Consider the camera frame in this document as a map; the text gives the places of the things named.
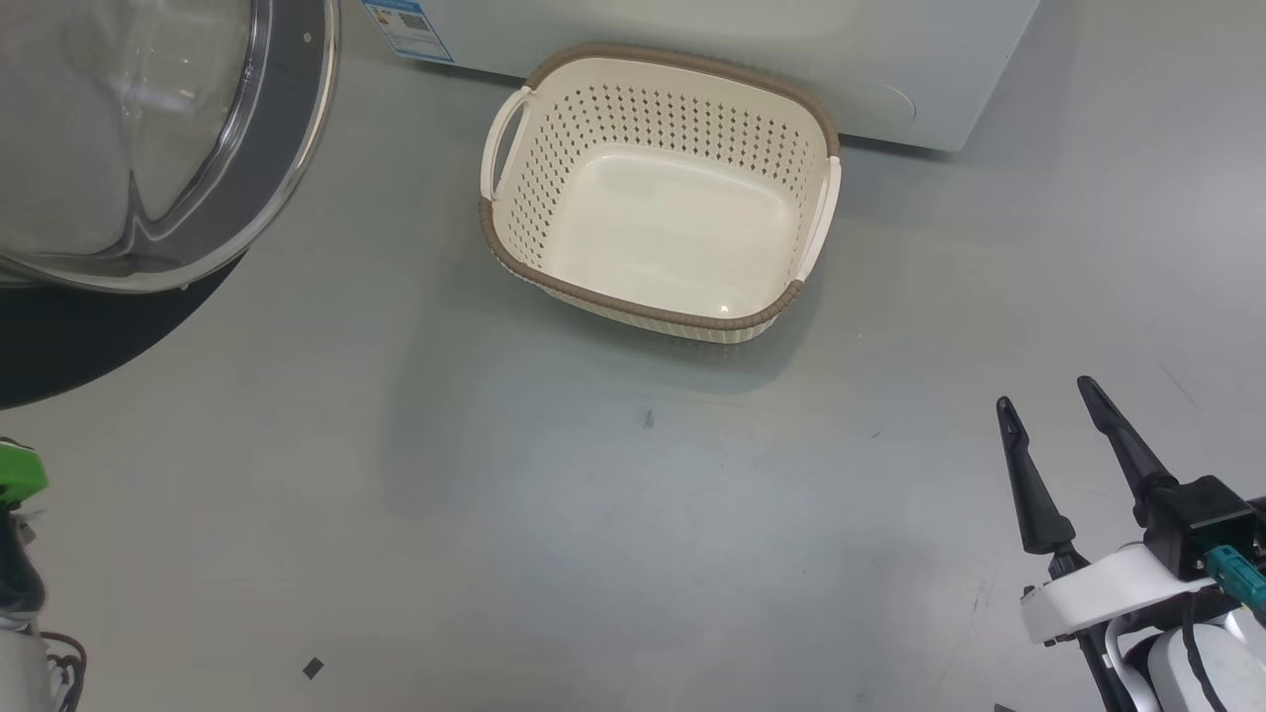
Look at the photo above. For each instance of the round black glass washer door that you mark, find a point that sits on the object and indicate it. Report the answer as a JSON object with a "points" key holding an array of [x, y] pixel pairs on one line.
{"points": [[148, 148]]}

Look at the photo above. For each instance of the white front-load washing machine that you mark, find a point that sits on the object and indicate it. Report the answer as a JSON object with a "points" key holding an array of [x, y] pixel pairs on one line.
{"points": [[791, 59]]}

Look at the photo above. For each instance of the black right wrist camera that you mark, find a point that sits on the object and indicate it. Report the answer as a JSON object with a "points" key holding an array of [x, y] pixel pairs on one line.
{"points": [[1197, 519]]}

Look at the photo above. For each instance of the blue energy label sticker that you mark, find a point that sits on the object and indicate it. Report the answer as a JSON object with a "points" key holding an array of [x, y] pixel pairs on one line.
{"points": [[407, 28]]}

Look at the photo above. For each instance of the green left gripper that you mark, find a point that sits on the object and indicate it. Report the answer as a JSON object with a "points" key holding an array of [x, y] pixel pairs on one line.
{"points": [[18, 473]]}

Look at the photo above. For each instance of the cream perforated laundry basket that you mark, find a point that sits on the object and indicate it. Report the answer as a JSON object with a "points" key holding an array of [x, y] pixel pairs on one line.
{"points": [[673, 227]]}

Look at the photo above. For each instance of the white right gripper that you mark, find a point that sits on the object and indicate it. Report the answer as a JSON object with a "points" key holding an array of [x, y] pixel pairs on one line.
{"points": [[1098, 588]]}

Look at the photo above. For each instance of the small black floor scrap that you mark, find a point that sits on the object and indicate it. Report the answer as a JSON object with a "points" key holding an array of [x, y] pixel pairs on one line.
{"points": [[314, 668]]}

